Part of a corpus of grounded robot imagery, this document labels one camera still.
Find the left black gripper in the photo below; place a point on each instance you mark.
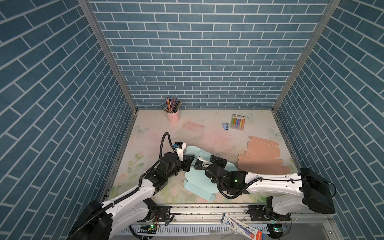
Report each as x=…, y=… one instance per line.
x=187, y=163

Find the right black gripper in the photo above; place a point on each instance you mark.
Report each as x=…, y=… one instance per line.
x=217, y=161

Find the mint green paper box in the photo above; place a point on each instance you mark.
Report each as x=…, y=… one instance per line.
x=198, y=183

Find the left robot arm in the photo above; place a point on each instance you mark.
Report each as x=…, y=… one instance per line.
x=101, y=221

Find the flat pink paper box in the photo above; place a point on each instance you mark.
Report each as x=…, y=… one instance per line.
x=262, y=157

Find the white red toothpaste box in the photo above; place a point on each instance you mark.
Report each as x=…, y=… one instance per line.
x=241, y=228

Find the pink pencil cup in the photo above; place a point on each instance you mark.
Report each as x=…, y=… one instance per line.
x=173, y=118

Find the bundle of coloured pencils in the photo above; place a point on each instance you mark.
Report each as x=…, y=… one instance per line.
x=171, y=105

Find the clear case of markers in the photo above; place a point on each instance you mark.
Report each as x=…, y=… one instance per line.
x=237, y=122

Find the left green circuit board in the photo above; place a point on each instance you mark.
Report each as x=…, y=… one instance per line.
x=147, y=229

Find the green circuit board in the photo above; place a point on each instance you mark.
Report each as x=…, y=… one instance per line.
x=276, y=231
x=147, y=229

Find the right green circuit board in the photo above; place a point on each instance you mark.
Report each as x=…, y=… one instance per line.
x=276, y=231

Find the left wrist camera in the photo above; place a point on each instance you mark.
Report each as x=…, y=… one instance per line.
x=180, y=149

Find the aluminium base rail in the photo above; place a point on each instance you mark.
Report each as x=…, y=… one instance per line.
x=194, y=220

